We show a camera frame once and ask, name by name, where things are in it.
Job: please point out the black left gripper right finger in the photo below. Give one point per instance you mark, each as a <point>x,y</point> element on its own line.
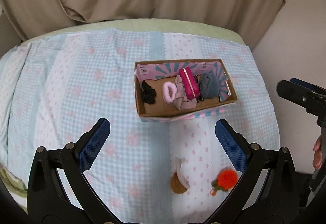
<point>267,189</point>

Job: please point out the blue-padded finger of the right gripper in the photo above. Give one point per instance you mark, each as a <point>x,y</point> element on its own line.
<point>305,84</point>

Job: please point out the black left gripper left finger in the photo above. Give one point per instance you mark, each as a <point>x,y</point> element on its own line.
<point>58,191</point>

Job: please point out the blue checkered floral blanket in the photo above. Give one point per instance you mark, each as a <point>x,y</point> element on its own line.
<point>52,99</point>

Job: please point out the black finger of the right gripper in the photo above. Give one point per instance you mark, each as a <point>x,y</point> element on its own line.
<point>292,92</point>

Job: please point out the pink fabric garment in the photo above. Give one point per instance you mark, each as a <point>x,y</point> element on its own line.
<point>181,102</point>

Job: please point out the black scrunchie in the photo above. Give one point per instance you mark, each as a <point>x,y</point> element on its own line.
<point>148,94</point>

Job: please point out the person's right hand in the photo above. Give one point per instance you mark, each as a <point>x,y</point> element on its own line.
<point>317,161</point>

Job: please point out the patterned cardboard box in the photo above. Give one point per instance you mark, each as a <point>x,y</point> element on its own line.
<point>156,73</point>

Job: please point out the brown plush hair clip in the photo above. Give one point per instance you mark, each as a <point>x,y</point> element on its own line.
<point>178,183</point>

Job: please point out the green mattress sheet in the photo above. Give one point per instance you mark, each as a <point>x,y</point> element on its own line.
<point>136,36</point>

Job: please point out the blue fluffy sock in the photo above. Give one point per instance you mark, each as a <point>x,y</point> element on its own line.
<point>209,86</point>

